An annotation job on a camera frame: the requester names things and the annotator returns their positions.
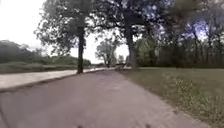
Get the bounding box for small distant tree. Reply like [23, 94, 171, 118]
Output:
[95, 37, 123, 68]

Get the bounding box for large leaning-trunk tree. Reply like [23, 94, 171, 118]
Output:
[94, 0, 174, 72]

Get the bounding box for large dark-trunked tree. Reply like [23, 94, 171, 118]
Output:
[34, 0, 101, 75]

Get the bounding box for grey-brown asphalt path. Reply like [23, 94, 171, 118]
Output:
[0, 69, 211, 128]

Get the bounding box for wood of trees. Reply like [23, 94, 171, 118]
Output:
[134, 0, 224, 70]

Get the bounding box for grass field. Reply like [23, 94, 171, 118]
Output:
[119, 67, 224, 128]

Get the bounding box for grassy bank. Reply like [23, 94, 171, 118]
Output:
[0, 62, 92, 75]

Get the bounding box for pale concrete road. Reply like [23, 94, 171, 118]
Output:
[0, 67, 108, 90]

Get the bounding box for distant row of trees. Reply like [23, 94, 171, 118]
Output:
[0, 39, 92, 66]

